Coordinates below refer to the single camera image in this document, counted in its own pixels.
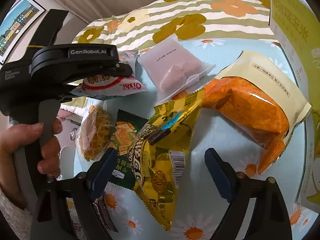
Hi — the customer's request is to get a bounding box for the Snickers chocolate bar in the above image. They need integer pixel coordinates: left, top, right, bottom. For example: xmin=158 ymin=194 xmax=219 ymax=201
xmin=93 ymin=197 xmax=118 ymax=232

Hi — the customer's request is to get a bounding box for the red white Oishi bag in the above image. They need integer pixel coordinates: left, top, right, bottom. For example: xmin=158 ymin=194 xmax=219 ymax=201
xmin=71 ymin=50 xmax=148 ymax=101

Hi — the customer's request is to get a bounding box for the clear noodle cracker packet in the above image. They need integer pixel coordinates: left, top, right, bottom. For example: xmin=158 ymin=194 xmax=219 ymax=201
xmin=75 ymin=105 xmax=112 ymax=161

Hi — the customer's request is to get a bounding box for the yellow snack bag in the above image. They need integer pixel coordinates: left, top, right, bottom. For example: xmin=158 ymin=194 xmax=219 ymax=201
xmin=127 ymin=89 xmax=204 ymax=231

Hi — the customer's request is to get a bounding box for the dark green cracker packet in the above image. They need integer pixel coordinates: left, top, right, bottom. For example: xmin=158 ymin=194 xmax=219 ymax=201
xmin=108 ymin=109 xmax=148 ymax=190

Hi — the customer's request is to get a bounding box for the orange cream snack bag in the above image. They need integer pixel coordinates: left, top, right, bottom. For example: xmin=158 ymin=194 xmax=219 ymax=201
xmin=203 ymin=50 xmax=311 ymax=174

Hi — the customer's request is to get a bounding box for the pale pink pastry packet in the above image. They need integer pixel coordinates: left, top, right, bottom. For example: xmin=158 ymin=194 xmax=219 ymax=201
xmin=138 ymin=35 xmax=216 ymax=103

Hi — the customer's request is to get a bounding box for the person's left hand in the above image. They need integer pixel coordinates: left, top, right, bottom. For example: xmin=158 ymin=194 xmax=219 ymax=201
xmin=0 ymin=118 xmax=63 ymax=209

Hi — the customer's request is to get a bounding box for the pink pillow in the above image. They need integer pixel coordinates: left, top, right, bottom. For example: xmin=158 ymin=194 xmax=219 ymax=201
xmin=57 ymin=109 xmax=82 ymax=123

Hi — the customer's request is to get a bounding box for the framed landscape picture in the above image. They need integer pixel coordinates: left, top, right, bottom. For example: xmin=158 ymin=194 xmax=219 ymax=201
xmin=0 ymin=0 xmax=46 ymax=65

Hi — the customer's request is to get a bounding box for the floral striped green blanket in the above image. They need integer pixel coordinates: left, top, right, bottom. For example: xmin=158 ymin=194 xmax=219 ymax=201
xmin=73 ymin=0 xmax=276 ymax=51

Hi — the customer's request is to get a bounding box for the green cardboard box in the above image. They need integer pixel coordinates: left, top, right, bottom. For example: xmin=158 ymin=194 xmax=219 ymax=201
xmin=270 ymin=0 xmax=319 ymax=212

